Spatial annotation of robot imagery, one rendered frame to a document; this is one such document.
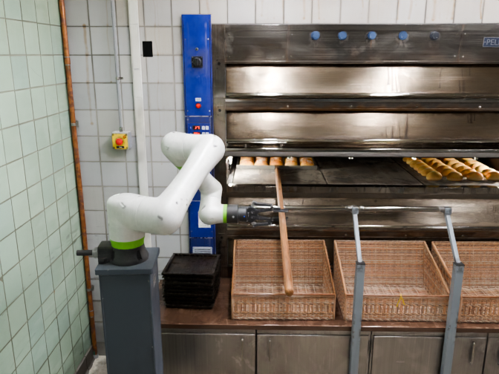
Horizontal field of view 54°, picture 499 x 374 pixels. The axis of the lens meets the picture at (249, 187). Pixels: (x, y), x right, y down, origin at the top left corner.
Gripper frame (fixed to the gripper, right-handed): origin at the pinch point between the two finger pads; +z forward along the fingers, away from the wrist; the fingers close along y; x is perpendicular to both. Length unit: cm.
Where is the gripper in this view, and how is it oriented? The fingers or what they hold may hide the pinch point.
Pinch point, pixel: (281, 214)
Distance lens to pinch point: 238.6
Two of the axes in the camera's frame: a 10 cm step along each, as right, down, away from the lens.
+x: -0.3, 2.7, -9.6
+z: 10.0, 0.1, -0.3
